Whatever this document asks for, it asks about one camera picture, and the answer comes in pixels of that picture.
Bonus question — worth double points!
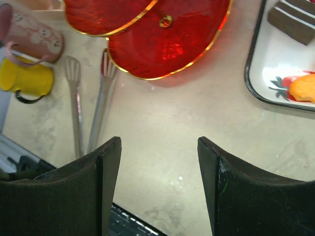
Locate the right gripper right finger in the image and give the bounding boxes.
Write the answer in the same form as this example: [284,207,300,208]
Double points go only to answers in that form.
[197,137,315,236]

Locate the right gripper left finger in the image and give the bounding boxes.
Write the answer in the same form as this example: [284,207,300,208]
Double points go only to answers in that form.
[0,137,122,236]

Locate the metal serving tongs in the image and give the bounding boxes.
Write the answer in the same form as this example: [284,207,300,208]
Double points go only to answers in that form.
[63,48,118,158]

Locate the white strawberry enamel tray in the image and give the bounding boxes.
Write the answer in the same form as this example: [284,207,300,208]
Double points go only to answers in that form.
[245,0,315,111]

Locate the red three-tier cake stand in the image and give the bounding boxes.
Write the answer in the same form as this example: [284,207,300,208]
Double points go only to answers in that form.
[63,0,232,80]

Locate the yellow mug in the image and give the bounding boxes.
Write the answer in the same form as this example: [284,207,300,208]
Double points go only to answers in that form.
[0,57,54,104]

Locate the lower orange fish pastry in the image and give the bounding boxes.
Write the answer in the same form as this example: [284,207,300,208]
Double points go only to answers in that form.
[289,74,315,103]

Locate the pink mug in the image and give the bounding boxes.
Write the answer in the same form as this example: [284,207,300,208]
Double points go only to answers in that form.
[0,3,64,67]

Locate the chocolate cake slice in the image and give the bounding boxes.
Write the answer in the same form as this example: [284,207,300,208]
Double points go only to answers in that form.
[267,0,315,46]

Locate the peach desk file organizer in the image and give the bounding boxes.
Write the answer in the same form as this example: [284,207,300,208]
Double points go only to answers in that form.
[20,0,63,10]

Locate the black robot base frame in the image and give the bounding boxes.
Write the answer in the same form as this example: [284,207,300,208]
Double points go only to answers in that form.
[0,134,168,236]

